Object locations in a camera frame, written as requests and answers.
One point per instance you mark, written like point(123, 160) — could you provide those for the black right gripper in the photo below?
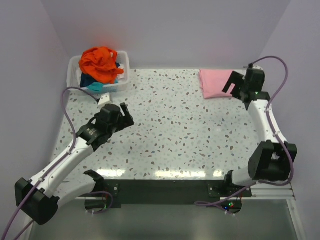
point(236, 78)

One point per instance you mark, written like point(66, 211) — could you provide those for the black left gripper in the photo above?
point(127, 121)

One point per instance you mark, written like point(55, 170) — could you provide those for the pink t shirt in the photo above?
point(213, 81)

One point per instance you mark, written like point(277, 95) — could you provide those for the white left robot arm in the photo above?
point(35, 197)

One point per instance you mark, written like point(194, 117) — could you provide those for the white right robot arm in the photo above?
point(272, 161)

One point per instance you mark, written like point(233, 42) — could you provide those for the white garment in basket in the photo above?
point(120, 77)

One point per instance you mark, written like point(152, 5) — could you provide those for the teal t shirt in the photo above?
point(96, 88)

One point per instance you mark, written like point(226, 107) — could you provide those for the dark blue t shirt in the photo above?
point(86, 80)

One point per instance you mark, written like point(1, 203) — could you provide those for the white plastic laundry basket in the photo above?
point(73, 78)

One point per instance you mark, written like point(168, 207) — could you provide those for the orange t shirt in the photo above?
point(100, 63)

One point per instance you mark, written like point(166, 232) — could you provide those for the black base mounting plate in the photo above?
point(157, 192)

